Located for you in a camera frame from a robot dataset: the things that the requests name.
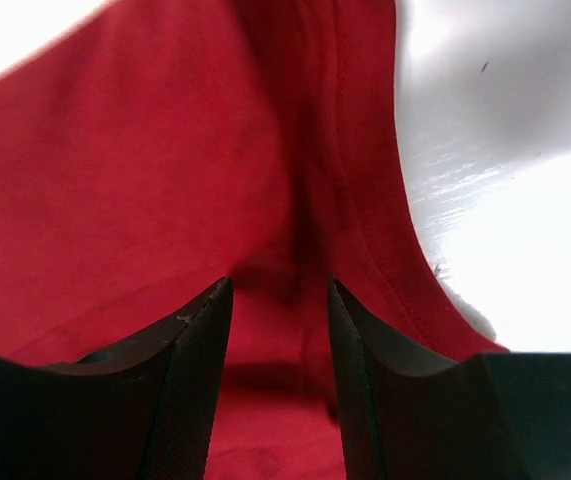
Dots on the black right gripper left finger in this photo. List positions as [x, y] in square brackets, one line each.
[140, 408]

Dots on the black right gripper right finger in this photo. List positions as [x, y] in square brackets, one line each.
[407, 412]

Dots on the red t shirt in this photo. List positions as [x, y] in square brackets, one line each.
[166, 144]

